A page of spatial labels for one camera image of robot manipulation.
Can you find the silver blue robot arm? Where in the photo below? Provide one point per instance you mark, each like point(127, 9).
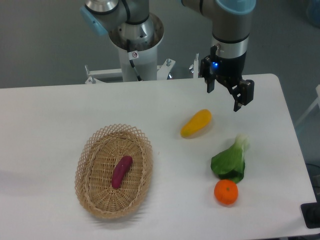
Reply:
point(231, 19)

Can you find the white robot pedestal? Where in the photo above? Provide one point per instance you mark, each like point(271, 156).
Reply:
point(137, 44)

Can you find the white furniture frame at right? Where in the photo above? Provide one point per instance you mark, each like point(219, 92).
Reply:
point(315, 104)

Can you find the yellow mango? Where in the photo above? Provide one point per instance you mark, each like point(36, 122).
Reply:
point(198, 121)

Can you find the black device at table edge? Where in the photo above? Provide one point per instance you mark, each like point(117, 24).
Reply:
point(311, 214)

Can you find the woven wicker basket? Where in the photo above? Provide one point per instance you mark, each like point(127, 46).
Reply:
point(100, 155)

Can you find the green bok choy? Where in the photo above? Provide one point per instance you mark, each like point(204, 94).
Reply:
point(230, 163)

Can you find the purple sweet potato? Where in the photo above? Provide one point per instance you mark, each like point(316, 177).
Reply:
point(120, 171)

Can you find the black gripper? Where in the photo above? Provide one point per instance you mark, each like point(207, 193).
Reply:
point(227, 72)

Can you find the orange tangerine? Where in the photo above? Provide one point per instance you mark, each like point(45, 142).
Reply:
point(226, 192)

